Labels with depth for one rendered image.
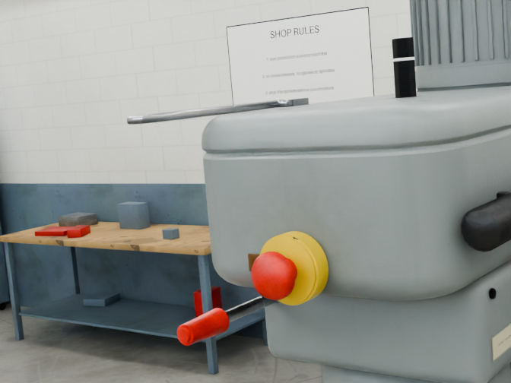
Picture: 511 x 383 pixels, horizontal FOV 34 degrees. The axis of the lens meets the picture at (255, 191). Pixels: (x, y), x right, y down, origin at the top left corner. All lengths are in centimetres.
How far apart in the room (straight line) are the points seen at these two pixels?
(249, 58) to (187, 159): 101
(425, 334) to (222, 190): 23
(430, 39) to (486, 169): 36
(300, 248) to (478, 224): 14
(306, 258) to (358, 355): 17
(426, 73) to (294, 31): 495
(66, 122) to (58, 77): 40
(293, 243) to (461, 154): 15
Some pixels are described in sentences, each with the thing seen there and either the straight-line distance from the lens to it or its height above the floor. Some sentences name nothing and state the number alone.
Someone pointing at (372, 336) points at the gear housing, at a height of 167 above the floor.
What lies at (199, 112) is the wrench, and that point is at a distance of 78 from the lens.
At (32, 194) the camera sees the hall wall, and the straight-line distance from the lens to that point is 810.
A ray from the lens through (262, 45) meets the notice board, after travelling 615.
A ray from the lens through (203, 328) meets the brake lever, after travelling 77.
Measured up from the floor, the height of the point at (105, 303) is 26.
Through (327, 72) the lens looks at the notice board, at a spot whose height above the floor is 197.
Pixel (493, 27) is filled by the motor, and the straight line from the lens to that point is 103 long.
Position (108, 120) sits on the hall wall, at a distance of 724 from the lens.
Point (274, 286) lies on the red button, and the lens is 68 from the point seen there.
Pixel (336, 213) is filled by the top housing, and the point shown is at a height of 181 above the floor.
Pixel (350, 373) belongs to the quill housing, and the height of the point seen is 161.
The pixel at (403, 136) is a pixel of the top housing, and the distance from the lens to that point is 66.
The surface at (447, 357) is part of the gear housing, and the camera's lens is 79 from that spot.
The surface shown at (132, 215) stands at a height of 99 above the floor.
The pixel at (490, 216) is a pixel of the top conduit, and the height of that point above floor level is 180.
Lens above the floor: 191
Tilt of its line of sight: 7 degrees down
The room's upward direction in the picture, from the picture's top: 5 degrees counter-clockwise
